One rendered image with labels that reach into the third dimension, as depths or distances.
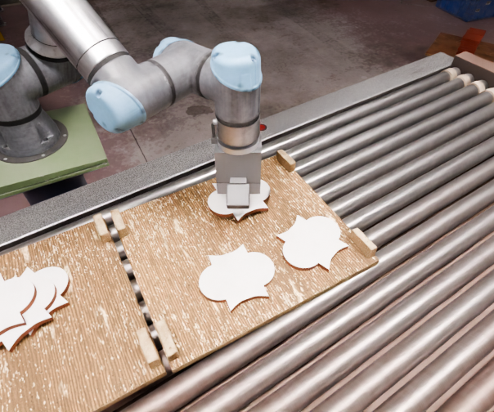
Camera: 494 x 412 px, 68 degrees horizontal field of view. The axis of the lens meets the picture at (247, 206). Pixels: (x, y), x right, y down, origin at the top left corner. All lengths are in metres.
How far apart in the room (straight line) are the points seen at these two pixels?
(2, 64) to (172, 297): 0.63
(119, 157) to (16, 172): 1.47
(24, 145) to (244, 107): 0.64
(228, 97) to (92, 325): 0.42
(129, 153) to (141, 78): 1.93
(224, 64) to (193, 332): 0.41
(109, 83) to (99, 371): 0.42
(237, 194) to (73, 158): 0.51
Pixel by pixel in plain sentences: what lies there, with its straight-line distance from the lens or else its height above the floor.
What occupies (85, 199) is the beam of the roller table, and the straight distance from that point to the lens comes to 0.88.
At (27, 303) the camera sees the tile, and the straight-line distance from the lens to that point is 0.70.
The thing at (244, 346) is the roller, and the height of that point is 0.92.
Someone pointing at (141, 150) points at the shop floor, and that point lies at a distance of 2.48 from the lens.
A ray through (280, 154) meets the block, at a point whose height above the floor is 0.96.
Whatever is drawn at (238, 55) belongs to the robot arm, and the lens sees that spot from 0.56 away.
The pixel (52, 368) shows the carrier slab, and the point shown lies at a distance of 0.66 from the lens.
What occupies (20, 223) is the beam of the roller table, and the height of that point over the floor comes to 0.91.
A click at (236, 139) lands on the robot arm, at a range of 0.61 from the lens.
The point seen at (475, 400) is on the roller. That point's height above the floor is 0.92.
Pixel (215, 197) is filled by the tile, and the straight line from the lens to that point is 0.76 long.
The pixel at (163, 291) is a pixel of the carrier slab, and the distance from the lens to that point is 0.66.
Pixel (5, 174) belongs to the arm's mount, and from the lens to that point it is 1.06.
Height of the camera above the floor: 1.50
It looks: 48 degrees down
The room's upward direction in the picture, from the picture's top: straight up
